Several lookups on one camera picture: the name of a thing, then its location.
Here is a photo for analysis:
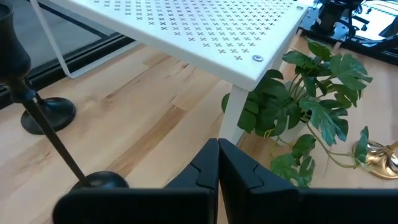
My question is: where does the white perforated metal shelf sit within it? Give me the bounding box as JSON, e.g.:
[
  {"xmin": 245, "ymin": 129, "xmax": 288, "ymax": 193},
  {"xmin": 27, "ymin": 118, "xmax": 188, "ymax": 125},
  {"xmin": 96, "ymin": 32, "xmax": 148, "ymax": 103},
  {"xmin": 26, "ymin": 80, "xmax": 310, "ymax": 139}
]
[{"xmin": 30, "ymin": 0, "xmax": 312, "ymax": 147}]

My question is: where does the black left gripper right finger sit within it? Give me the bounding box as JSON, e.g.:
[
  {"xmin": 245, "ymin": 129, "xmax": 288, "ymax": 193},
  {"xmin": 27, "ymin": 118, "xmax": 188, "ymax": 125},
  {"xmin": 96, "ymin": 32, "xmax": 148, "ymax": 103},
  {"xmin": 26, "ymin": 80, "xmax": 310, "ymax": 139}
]
[{"xmin": 219, "ymin": 139, "xmax": 398, "ymax": 224}]

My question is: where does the gold candlestick holder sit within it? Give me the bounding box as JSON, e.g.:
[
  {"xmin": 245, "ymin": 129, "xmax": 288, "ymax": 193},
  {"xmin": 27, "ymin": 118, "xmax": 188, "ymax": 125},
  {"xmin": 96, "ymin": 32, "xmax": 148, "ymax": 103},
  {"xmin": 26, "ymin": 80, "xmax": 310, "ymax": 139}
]
[{"xmin": 351, "ymin": 139, "xmax": 398, "ymax": 180}]

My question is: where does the black candlestick holder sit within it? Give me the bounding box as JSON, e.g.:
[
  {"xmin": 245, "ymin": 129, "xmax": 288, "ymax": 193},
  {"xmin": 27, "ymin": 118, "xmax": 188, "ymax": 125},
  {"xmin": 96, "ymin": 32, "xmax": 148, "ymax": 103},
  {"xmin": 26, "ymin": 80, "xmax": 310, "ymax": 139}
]
[
  {"xmin": 21, "ymin": 91, "xmax": 76, "ymax": 136},
  {"xmin": 0, "ymin": 2, "xmax": 130, "ymax": 191}
]

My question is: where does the white plant pot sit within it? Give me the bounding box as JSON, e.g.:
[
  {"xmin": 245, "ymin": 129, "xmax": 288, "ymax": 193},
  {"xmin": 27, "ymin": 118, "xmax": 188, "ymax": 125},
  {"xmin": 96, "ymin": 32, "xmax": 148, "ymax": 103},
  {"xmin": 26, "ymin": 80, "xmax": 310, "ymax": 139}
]
[{"xmin": 273, "ymin": 80, "xmax": 309, "ymax": 146}]

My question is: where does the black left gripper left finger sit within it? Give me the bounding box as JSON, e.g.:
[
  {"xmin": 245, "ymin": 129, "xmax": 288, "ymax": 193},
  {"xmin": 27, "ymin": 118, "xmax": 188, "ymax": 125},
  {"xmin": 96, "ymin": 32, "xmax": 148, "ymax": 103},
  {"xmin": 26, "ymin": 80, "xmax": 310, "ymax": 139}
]
[{"xmin": 52, "ymin": 138, "xmax": 220, "ymax": 224}]

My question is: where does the artificial green leafy plant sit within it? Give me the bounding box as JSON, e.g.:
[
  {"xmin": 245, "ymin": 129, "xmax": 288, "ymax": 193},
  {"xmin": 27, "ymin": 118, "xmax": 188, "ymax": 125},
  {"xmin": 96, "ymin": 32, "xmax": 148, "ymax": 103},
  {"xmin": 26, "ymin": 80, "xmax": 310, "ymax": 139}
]
[{"xmin": 221, "ymin": 39, "xmax": 373, "ymax": 188}]

